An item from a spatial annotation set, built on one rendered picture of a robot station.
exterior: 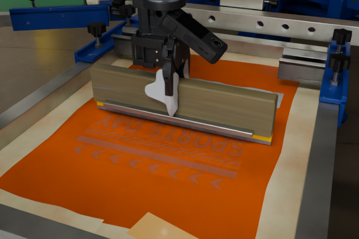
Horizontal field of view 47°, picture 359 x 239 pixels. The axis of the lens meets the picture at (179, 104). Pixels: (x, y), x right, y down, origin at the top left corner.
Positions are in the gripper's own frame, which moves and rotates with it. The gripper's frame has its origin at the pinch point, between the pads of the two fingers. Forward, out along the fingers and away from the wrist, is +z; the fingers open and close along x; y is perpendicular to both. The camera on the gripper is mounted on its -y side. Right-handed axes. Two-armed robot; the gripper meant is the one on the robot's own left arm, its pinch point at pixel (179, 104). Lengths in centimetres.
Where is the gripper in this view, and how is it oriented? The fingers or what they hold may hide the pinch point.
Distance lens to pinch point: 76.4
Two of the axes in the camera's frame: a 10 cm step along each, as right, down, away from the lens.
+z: 0.3, 8.7, 4.9
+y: -9.3, -1.5, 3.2
